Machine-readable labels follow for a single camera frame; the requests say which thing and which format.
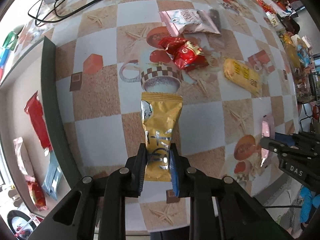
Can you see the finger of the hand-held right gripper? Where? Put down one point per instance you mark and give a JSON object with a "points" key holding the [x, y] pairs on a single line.
{"points": [[270, 145], [283, 137]]}

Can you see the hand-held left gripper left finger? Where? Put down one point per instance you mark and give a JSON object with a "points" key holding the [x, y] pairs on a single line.
{"points": [[141, 170]]}

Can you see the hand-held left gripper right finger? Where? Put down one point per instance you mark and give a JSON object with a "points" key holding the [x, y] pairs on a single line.
{"points": [[175, 175]]}

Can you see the small pink snack packet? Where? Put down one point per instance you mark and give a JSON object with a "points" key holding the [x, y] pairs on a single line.
{"points": [[266, 130]]}

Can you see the gold snack packet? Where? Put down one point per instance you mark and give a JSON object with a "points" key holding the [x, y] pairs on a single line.
{"points": [[161, 120]]}

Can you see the shallow cardboard box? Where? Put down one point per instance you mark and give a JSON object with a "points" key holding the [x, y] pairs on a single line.
{"points": [[17, 105]]}

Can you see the pink white snack packet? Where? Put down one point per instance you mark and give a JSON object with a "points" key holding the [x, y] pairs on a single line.
{"points": [[190, 21]]}

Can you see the person's right hand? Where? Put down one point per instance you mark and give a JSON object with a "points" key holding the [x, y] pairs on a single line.
{"points": [[308, 202]]}

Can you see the red round patterned tray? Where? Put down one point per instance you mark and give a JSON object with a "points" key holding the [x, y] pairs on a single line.
{"points": [[316, 111]]}

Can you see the grey patterned cushion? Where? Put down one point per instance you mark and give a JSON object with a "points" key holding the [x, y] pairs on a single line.
{"points": [[287, 220]]}

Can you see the checkered printed tablecloth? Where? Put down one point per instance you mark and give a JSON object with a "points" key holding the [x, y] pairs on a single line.
{"points": [[200, 110]]}

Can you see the yellow snack packet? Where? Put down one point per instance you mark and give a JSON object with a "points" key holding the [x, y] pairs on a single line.
{"points": [[241, 76]]}

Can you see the blue snack bag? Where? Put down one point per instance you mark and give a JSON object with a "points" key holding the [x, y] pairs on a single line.
{"points": [[303, 55]]}

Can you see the light blue snack packet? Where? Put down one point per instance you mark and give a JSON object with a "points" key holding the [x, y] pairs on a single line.
{"points": [[52, 177]]}

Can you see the small red snack packet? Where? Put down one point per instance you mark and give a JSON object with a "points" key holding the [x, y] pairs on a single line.
{"points": [[37, 195]]}

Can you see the long red snack packet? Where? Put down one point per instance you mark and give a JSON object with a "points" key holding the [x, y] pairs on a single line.
{"points": [[37, 120]]}

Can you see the red gold candy packet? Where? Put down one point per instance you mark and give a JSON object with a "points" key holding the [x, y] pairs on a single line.
{"points": [[191, 56]]}

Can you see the pink pictured snack packet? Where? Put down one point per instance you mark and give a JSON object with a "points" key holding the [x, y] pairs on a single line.
{"points": [[22, 155]]}

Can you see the red crinkled candy packet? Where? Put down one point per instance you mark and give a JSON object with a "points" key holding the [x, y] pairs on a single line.
{"points": [[168, 43]]}

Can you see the black white round object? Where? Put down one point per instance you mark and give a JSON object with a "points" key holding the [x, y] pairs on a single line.
{"points": [[17, 223]]}

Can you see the blue plastic basin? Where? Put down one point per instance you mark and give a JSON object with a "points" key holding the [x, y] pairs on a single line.
{"points": [[3, 57]]}

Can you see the green plastic basin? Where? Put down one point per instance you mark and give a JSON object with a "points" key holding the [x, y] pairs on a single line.
{"points": [[10, 39]]}

